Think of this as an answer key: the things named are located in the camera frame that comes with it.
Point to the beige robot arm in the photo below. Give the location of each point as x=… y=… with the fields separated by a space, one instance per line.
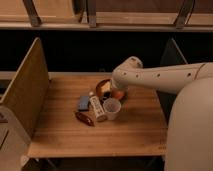
x=189 y=143

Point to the orange bowl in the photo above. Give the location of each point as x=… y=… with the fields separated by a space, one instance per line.
x=111 y=94

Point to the white paper cup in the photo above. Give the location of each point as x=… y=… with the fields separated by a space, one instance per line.
x=111 y=107

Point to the white patterned box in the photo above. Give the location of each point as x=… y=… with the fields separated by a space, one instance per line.
x=97 y=107

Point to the left wooden side panel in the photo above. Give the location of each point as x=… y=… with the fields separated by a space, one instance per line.
x=23 y=98

